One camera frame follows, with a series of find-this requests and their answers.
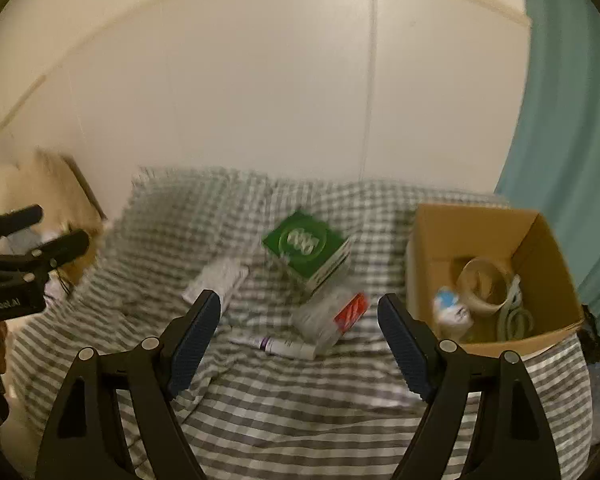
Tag teal curtain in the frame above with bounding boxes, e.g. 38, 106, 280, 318
494, 0, 600, 336

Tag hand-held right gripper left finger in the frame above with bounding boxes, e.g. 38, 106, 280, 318
36, 289, 222, 480

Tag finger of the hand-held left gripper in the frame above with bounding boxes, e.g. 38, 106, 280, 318
0, 204, 44, 251
0, 229, 91, 281

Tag white coiled cable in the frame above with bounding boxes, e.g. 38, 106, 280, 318
495, 275, 535, 342

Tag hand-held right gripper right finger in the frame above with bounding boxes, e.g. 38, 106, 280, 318
377, 293, 564, 480

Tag clear packet with red label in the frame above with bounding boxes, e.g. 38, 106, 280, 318
291, 290, 371, 352

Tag beige tape roll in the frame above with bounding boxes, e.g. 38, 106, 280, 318
455, 257, 515, 317

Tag wooden furniture piece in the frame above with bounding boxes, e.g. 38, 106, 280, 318
0, 150, 108, 286

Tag cardboard box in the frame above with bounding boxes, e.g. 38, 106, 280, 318
405, 203, 586, 359

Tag green and white box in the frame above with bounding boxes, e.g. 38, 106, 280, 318
261, 209, 353, 295

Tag white tube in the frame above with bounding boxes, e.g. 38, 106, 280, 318
229, 336, 318, 361

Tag grey checkered blanket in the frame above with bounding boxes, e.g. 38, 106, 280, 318
10, 165, 594, 480

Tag white and blue bottle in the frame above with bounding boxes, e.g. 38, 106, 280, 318
433, 287, 473, 341

